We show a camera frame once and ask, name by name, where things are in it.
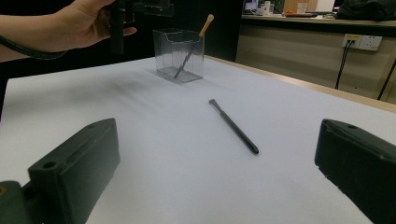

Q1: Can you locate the clear plastic organizer box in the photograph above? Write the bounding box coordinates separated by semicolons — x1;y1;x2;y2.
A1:
152;28;205;84

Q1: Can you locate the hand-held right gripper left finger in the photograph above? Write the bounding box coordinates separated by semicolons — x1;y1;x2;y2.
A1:
22;117;121;224

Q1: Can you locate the black brush with orange tip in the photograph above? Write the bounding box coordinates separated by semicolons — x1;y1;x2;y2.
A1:
173;13;215;79

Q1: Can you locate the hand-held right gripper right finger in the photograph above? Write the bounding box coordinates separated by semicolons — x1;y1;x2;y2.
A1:
314;119;396;224

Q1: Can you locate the thin black pole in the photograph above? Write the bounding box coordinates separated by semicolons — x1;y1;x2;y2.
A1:
376;58;396;102

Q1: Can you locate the black power cable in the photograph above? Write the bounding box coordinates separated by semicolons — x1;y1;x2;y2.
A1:
334;39;355;91

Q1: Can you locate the long room counter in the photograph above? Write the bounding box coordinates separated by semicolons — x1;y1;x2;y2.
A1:
235;13;396;104

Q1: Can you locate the white wall socket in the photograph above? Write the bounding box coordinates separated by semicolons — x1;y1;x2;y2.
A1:
341;33;383;51

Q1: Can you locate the white table mat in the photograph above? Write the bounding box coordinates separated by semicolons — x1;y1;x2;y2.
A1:
0;55;396;224

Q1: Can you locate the computer monitor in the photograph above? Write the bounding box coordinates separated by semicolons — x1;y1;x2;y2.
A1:
242;0;260;15

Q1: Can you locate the dark bag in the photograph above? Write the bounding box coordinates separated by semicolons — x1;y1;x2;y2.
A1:
335;0;396;22

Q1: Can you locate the left hand-held gripper black cable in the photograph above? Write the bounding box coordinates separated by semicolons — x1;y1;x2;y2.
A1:
0;35;68;61

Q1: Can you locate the black brush with white band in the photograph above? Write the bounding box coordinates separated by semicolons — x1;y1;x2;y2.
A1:
208;98;260;156

